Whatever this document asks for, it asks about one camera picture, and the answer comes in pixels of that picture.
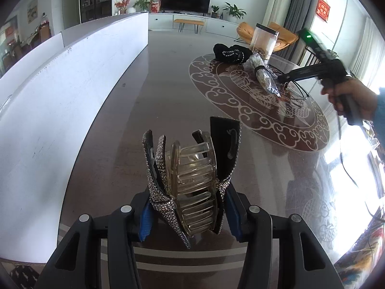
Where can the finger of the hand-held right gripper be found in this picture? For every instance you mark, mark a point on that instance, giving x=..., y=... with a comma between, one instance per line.
x=300, y=72

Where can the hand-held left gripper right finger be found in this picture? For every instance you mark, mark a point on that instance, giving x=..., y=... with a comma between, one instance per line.
x=233, y=216

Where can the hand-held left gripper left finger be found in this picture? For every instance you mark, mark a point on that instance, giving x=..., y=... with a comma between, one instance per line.
x=145, y=219

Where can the rhinestone hair claw clip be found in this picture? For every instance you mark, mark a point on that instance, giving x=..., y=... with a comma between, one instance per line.
x=192, y=171

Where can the person's right hand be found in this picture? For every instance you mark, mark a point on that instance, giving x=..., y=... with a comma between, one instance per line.
x=364, y=99

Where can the clear plastic accessory bag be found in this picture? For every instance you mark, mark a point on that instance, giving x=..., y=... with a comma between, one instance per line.
x=264, y=76

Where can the orange lounge chair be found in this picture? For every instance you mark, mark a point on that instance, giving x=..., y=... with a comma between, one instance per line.
x=288, y=37

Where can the white sheer curtain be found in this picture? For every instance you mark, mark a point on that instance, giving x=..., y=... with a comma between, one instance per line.
x=367, y=45

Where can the clear jar with black lid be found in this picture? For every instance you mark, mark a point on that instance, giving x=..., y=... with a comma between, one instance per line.
x=263, y=40

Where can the grey curtain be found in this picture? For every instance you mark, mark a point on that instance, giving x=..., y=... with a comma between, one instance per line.
x=300, y=3

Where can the black cloth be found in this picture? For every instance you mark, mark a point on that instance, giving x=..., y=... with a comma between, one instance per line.
x=231, y=52

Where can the beige covered standing air conditioner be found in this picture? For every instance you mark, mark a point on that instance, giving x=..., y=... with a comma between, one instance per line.
x=279, y=3

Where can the large green potted plant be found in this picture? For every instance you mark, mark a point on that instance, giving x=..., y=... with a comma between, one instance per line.
x=234, y=10

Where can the small green potted plant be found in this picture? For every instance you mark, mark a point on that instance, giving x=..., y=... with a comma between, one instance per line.
x=214, y=9

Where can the orange bench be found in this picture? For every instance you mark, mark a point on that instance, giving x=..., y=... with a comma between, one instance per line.
x=189, y=21

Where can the black white patterned mat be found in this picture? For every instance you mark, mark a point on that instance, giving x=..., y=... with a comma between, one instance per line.
x=25, y=277

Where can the colourful floor rug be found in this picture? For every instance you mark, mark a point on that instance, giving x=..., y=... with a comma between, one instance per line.
x=361, y=265

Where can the black flat television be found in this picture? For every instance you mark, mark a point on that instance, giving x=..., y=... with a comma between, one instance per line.
x=185, y=0

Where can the large white foam board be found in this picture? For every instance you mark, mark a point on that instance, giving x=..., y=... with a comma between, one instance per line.
x=60, y=111

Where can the white television cabinet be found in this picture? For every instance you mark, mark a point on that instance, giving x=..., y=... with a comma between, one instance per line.
x=162, y=22

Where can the red gift box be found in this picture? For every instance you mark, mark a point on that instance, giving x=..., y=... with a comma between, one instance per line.
x=155, y=7

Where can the bushy green potted plant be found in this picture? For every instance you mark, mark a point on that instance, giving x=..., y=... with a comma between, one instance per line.
x=143, y=4

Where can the red flower arrangement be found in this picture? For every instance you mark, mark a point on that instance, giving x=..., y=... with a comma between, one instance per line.
x=122, y=4

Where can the cluttered side table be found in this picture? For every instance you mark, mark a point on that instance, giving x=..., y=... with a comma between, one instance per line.
x=27, y=39

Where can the white door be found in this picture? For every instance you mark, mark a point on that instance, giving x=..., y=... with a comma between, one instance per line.
x=70, y=6

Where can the red wall hanging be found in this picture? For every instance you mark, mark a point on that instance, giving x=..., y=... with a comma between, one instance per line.
x=323, y=9

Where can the framed wall painting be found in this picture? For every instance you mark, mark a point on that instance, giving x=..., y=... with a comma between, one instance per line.
x=32, y=9

